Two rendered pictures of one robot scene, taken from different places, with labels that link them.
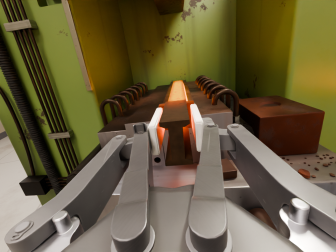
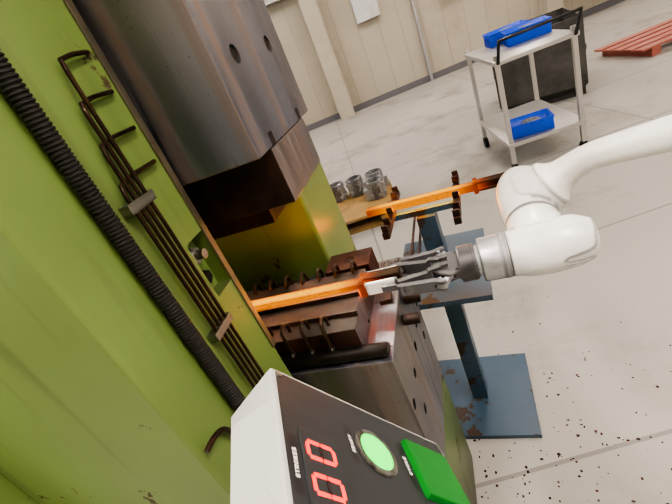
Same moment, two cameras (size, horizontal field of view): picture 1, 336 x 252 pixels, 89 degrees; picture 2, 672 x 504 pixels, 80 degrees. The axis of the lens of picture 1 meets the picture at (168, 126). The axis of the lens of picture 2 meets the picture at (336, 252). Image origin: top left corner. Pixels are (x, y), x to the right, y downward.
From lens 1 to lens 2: 83 cm
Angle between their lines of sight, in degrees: 67
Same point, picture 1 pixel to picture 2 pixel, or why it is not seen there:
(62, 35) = (240, 309)
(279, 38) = (296, 224)
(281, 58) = (307, 235)
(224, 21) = not seen: hidden behind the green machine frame
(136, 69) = not seen: hidden behind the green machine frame
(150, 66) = not seen: hidden behind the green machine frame
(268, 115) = (367, 261)
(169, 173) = (380, 317)
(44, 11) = (223, 298)
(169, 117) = (393, 270)
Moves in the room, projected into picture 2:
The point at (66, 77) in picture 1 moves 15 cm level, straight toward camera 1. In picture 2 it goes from (257, 350) to (330, 308)
